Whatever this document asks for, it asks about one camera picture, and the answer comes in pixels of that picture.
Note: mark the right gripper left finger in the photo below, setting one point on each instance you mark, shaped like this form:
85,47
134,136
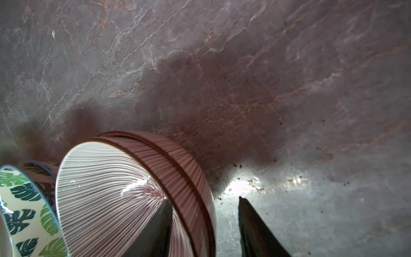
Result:
154,240

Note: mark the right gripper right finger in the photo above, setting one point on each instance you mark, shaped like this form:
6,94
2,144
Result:
256,238

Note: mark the large pink striped bowl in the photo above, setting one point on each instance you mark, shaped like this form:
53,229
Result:
192,180

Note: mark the small pink striped bowl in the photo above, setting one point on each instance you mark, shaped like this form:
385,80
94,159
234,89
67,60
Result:
109,188

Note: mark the small green leaf bowl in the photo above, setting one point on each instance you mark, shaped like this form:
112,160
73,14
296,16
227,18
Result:
32,226

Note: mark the large green leaf bowl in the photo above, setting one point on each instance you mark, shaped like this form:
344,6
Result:
44,175

